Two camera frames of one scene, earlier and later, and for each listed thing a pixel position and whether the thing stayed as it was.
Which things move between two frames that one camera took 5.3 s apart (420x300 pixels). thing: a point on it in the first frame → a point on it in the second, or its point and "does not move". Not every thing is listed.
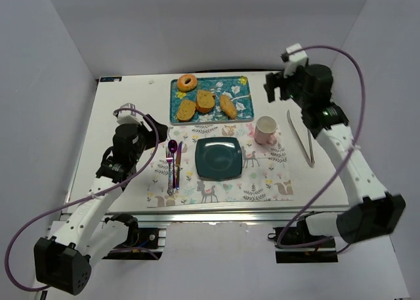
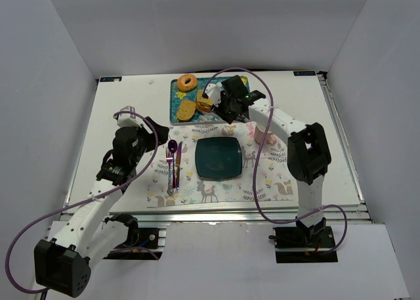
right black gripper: x=275 y=86 → x=222 y=104
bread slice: x=186 y=111 does not move
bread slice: x=205 y=101 does not move
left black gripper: x=156 y=131 does not move
